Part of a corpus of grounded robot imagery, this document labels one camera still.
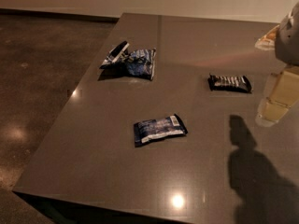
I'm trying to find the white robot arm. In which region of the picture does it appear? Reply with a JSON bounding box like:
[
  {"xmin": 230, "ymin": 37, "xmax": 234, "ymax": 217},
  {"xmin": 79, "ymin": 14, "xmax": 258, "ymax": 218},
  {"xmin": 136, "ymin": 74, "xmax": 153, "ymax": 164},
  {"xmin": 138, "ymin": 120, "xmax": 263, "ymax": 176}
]
[{"xmin": 255, "ymin": 3, "xmax": 299, "ymax": 127}]

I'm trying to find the blue blueberry rxbar wrapper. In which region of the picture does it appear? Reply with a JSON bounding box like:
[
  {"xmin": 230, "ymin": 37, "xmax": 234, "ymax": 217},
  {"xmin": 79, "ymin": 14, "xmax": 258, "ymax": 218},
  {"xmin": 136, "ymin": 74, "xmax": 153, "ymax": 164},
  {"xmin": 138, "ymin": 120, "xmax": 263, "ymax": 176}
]
[{"xmin": 134, "ymin": 114, "xmax": 188, "ymax": 147}]

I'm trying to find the black chocolate rxbar wrapper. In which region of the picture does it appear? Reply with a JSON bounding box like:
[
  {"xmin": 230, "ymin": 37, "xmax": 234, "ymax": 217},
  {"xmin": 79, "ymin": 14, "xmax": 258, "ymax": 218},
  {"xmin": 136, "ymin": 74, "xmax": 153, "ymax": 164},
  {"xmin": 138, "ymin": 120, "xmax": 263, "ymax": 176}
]
[{"xmin": 207, "ymin": 75, "xmax": 252, "ymax": 93}]

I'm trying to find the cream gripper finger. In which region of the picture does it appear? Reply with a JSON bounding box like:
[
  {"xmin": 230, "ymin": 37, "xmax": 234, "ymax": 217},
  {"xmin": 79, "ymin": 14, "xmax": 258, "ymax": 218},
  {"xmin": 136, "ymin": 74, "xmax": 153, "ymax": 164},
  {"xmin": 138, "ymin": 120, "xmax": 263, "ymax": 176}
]
[
  {"xmin": 255, "ymin": 25, "xmax": 279, "ymax": 50},
  {"xmin": 256, "ymin": 65, "xmax": 299, "ymax": 127}
]

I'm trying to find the crumpled blue snack bag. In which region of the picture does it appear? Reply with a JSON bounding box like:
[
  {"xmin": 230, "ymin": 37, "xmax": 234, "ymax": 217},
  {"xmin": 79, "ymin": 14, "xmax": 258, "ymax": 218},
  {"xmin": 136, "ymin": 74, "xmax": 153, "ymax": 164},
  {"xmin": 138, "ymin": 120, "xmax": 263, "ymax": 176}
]
[{"xmin": 123, "ymin": 49, "xmax": 156, "ymax": 80}]

